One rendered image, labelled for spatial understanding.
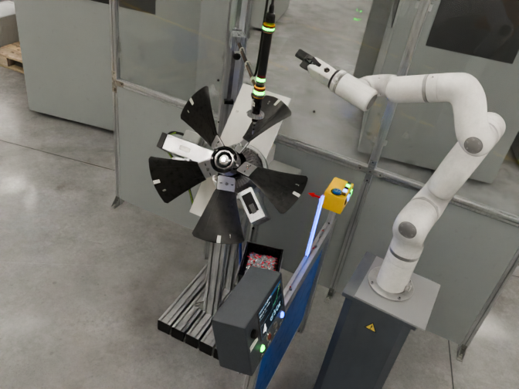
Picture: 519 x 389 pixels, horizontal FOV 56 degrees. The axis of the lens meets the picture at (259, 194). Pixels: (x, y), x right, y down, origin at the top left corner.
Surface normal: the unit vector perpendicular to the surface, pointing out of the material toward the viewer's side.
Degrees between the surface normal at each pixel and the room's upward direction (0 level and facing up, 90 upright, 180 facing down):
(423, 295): 1
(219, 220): 50
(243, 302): 15
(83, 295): 0
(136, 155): 90
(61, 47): 90
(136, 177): 90
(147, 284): 0
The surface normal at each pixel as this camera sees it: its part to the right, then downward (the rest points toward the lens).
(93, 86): -0.24, 0.53
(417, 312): 0.14, -0.80
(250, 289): -0.10, -0.87
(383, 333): -0.48, 0.45
